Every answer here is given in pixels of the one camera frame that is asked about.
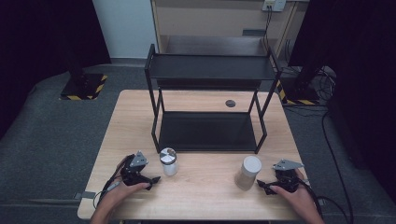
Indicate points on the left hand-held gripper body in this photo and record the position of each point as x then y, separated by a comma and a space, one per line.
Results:
134, 169

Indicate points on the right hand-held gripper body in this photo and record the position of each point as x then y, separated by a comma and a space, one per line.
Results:
288, 180

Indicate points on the brown powder jar white lid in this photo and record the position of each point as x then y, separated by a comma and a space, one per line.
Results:
247, 175

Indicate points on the glass jar with silver lid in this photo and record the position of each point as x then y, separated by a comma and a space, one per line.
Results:
168, 163

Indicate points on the black metal two-tier rack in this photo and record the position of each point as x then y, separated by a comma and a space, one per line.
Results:
207, 132

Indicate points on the person's right hand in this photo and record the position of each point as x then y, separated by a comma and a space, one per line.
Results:
300, 199

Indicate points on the person's left hand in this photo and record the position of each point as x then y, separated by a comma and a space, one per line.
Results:
121, 194

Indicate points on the grey tape piece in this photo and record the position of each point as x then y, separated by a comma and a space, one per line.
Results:
85, 195

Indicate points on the dark round table grommet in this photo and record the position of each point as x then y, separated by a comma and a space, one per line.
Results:
230, 103

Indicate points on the black curtain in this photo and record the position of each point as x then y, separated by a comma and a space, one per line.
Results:
37, 40
361, 62

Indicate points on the beige wooden cabinet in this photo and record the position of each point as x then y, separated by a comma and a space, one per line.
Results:
214, 21

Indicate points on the white wall power outlet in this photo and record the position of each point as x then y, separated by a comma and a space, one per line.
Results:
274, 4

